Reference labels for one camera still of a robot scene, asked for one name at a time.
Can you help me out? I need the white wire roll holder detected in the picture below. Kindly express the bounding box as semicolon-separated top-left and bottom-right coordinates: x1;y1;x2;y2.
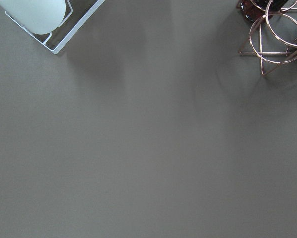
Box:
5;0;104;55

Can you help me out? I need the copper wire bottle rack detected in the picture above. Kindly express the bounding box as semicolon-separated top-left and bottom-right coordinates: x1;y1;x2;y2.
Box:
236;0;297;77

